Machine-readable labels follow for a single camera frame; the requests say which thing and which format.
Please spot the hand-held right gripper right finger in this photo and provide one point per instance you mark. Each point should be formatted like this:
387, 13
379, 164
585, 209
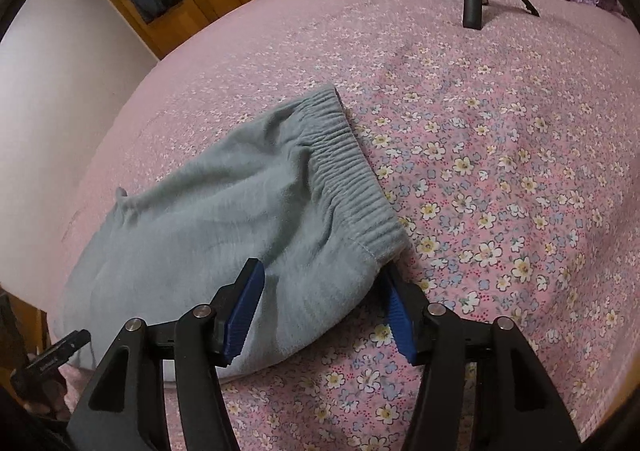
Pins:
400, 326

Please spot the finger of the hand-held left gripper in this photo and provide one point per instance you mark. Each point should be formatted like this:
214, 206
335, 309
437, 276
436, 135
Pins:
72, 341

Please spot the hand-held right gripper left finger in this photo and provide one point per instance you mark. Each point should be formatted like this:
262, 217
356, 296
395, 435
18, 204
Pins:
242, 318

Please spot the grey pants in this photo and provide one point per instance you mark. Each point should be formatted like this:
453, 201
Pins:
200, 231

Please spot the wooden nightstand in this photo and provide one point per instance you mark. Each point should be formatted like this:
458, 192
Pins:
25, 321

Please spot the pink floral bed sheet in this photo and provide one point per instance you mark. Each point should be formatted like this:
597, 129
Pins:
500, 181

